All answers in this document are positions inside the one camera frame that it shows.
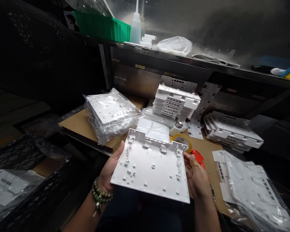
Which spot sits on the person's right hand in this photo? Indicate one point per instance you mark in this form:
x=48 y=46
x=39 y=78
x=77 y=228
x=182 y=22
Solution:
x=199 y=180

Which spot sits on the person's left hand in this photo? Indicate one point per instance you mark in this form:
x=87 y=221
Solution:
x=107 y=172

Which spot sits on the white plastic housing panel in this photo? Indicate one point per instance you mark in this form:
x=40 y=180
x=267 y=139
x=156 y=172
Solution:
x=152 y=166

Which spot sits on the yellow tape roll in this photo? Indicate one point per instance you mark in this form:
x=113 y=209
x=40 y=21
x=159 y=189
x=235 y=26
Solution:
x=183 y=141

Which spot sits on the pile of bagged white housings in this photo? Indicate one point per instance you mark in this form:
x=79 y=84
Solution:
x=251 y=188

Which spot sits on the brown cardboard sheet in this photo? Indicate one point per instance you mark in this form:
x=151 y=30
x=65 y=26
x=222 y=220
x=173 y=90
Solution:
x=82 y=125

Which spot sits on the white bottle with metal cap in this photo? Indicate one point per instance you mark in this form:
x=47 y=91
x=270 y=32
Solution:
x=177 y=128

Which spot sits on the stack of bagged white panels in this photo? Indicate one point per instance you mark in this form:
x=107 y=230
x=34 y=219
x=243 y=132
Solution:
x=111 y=116

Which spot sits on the person's legs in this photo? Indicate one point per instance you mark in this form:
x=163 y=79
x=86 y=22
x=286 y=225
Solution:
x=147 y=215

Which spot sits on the low stack of white housings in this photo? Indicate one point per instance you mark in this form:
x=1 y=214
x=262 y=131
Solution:
x=234 y=133

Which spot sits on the clear bag with white part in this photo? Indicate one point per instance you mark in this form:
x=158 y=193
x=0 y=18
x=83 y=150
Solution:
x=152 y=128

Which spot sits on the sheet of black-white labels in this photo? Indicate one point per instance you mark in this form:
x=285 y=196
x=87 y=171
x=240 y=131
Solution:
x=205 y=108

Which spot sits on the black plastic crate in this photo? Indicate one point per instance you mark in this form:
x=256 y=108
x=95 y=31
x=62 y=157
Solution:
x=38 y=193

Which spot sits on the tall stack of white housings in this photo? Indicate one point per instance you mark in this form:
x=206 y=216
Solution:
x=175 y=101

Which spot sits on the white panels in plastic wrap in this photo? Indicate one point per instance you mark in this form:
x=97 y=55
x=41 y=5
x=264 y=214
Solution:
x=7 y=186

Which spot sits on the dark metal shelf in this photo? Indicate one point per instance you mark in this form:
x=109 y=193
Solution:
x=159 y=62

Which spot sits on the small black device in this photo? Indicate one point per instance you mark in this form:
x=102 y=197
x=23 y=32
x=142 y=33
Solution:
x=261 y=67

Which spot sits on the small white object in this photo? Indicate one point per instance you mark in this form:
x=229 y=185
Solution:
x=278 y=71

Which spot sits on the crumpled clear plastic bag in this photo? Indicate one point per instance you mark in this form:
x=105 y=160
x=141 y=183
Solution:
x=175 y=44

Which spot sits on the white foam blocks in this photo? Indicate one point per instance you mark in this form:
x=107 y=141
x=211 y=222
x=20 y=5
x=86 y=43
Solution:
x=148 y=39

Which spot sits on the green plastic bin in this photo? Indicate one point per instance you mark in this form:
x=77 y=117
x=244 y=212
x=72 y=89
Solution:
x=99 y=25

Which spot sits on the white squeeze bottle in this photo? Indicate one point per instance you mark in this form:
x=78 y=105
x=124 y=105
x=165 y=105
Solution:
x=135 y=26

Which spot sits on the small picture card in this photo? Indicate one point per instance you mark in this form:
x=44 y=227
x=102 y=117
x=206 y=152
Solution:
x=71 y=21

